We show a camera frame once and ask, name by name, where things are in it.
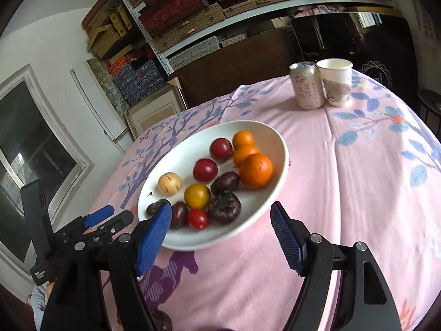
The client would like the stack of blue patterned boxes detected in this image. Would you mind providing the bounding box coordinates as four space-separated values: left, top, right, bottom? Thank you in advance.
109 50 169 106

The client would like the white patterned can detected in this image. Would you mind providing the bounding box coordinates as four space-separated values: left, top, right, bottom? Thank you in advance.
289 61 325 109

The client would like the white framed window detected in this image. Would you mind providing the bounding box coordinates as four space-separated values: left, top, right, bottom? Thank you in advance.
0 65 96 292

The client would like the oval orange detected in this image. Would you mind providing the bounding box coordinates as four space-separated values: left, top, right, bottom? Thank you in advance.
233 144 260 167

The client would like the white metal shelf rack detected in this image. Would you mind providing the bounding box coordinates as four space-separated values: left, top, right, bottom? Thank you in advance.
114 0 397 76

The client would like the brown wooden cabinet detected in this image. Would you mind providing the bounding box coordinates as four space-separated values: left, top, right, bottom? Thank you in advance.
169 28 297 110

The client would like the wooden picture frame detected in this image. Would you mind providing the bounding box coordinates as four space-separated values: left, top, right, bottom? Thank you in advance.
125 78 189 139

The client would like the white paper cup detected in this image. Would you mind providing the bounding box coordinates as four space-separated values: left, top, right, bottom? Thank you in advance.
316 58 354 107

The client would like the pile of tan wicker cases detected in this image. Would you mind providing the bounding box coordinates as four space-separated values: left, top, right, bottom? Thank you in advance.
82 0 139 60

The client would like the pink cloth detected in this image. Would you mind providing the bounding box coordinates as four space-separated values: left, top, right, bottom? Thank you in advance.
294 4 347 18

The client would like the yellow-orange round fruit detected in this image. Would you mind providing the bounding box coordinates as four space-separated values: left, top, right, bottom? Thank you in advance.
184 184 211 209

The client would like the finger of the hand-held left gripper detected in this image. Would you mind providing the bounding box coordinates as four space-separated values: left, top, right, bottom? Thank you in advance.
92 210 135 242
83 205 115 228

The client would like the large round orange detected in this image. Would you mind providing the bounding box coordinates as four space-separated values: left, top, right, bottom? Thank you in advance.
239 153 274 190

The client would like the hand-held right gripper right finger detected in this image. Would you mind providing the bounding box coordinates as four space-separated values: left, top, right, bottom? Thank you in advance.
270 201 402 331

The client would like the dark wooden chair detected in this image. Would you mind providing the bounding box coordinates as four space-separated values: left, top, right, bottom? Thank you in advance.
415 88 441 135

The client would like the pale yellow fruit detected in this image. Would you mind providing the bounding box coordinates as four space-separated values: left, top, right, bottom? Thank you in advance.
158 172 182 194

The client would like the beige patterned curtain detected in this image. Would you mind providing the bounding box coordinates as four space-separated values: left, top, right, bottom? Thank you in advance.
408 0 440 87

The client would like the small orange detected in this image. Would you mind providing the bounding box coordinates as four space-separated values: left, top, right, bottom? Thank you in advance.
232 130 255 150

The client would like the marble pattern board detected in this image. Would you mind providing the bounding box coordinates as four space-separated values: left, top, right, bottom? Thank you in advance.
87 58 130 130

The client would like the pink printed tablecloth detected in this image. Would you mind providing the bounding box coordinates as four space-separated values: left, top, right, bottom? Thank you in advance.
83 69 441 331

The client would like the white ceramic plate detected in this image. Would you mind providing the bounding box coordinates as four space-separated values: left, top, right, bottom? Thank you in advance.
137 120 289 252

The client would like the white leaning board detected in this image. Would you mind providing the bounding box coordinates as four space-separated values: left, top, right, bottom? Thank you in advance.
71 65 136 154

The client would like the dark water chestnut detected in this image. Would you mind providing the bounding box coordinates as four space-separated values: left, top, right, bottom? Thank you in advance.
148 310 173 331
170 201 189 230
207 192 242 225
146 199 170 219
210 171 240 196

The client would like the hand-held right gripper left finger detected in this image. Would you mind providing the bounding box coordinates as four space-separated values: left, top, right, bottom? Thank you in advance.
41 202 173 331

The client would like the dark red plum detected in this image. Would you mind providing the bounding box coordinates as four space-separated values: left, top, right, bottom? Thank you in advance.
192 158 219 183
209 137 233 163

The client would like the stack of woven boxes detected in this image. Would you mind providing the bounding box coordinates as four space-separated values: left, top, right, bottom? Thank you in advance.
120 0 391 70

